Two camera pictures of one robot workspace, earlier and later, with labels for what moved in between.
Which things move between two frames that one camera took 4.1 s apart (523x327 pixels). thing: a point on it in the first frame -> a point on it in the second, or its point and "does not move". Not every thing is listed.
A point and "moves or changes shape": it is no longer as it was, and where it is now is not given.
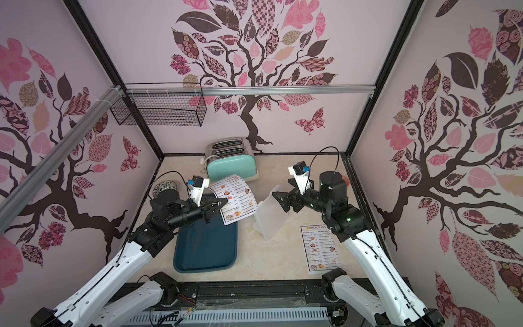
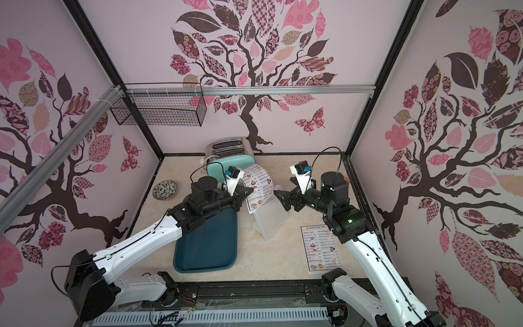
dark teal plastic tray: (203, 247) does not move
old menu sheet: (321, 248) does not move
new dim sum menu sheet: (241, 201) moves or changes shape
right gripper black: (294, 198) does not move
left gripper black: (209, 209) -> (240, 194)
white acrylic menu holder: (270, 214) does not move
